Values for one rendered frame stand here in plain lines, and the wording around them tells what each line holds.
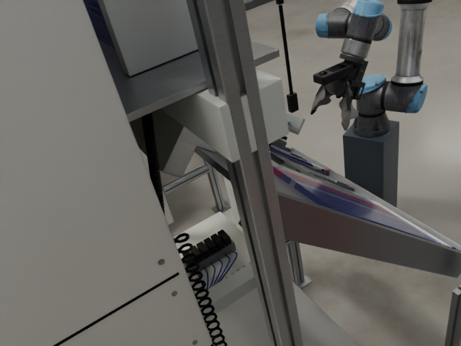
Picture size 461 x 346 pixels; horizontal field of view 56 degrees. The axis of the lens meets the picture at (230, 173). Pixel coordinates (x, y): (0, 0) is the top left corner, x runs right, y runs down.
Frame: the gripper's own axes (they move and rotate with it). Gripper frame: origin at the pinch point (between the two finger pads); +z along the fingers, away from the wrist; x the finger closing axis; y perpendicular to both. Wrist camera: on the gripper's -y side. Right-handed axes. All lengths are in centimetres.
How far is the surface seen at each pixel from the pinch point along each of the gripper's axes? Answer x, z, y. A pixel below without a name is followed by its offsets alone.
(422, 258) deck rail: -49, 14, -13
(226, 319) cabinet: -18, 51, -32
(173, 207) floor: 116, 91, 22
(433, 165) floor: 38, 27, 136
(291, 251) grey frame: 22, 63, 29
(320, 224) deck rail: -49, 4, -47
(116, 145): -49, -8, -81
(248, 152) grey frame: -53, -9, -68
